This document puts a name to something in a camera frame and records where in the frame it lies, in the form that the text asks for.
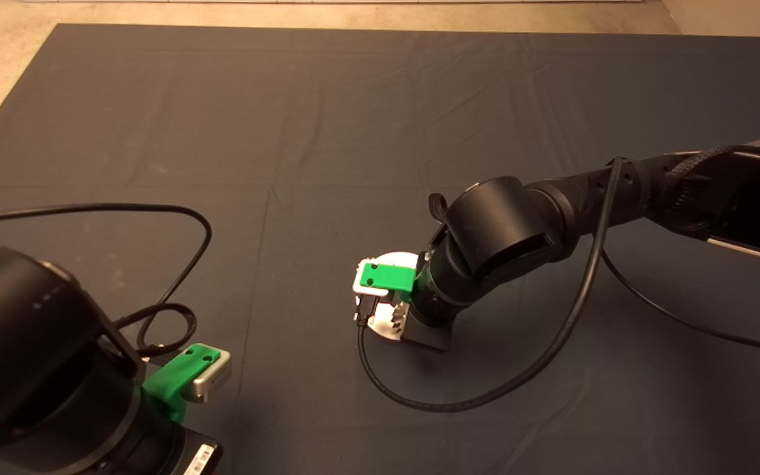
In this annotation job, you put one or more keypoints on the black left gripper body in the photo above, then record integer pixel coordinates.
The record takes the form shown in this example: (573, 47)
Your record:
(195, 455)

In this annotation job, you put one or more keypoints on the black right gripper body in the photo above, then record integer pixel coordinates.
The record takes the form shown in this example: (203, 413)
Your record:
(429, 333)

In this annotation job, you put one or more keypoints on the steel planetary gear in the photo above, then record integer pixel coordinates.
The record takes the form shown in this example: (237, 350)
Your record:
(398, 320)

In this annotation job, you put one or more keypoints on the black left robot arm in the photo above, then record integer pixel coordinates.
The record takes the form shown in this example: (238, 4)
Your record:
(24, 382)

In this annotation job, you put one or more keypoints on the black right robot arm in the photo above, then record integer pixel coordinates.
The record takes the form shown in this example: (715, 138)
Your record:
(505, 224)

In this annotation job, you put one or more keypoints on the dark grey table cloth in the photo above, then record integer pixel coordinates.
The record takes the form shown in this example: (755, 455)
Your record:
(287, 132)

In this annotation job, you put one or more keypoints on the green right camera mount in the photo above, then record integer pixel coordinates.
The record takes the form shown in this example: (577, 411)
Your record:
(386, 277)

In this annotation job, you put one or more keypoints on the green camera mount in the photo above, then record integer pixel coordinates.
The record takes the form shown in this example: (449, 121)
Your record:
(386, 277)
(172, 382)

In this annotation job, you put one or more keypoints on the green left camera mount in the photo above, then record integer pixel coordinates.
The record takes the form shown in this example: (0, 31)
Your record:
(172, 382)

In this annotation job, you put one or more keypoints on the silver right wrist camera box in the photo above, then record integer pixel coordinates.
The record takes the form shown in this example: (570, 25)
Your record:
(363, 287)

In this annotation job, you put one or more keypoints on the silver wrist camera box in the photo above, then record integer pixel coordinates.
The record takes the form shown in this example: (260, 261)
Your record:
(363, 287)
(212, 376)

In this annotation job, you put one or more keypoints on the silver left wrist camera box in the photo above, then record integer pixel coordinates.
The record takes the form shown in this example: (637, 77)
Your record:
(212, 376)

